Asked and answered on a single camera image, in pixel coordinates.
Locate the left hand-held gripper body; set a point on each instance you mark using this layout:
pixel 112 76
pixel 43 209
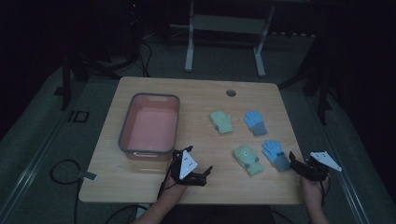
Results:
pixel 186 165

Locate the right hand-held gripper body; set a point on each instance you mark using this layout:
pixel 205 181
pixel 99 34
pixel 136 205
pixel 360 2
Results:
pixel 323 158

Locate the blue glove with dark dots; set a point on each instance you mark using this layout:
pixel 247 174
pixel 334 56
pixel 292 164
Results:
pixel 275 154

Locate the pink bin with grey rim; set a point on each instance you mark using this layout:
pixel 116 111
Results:
pixel 152 127

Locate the green glove with blue print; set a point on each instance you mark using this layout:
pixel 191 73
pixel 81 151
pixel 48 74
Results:
pixel 249 160

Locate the plain green glove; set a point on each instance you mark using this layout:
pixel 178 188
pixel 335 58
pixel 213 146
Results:
pixel 221 122

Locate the person's right hand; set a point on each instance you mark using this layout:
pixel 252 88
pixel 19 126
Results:
pixel 313 189

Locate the person's left hand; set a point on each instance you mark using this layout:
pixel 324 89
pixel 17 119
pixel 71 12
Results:
pixel 174 190

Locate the person's dark clothing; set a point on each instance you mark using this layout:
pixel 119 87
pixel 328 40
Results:
pixel 218 215

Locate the plain blue glove grey cuff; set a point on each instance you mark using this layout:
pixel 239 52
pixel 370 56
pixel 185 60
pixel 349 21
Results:
pixel 255 123

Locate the black tripod stand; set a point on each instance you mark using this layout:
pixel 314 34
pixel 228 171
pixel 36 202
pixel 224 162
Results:
pixel 322 99
pixel 66 90

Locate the white table leg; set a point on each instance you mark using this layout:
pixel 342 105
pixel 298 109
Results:
pixel 140 211

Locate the round grey table grommet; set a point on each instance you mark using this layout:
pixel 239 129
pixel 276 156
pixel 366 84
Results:
pixel 231 93

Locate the metal floor rail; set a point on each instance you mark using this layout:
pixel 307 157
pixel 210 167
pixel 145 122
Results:
pixel 345 174
pixel 28 174

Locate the black rectangular floor bracket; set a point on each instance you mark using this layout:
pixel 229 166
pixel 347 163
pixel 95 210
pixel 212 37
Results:
pixel 78 116

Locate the white metal stand frame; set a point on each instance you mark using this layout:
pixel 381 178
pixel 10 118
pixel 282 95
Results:
pixel 229 23

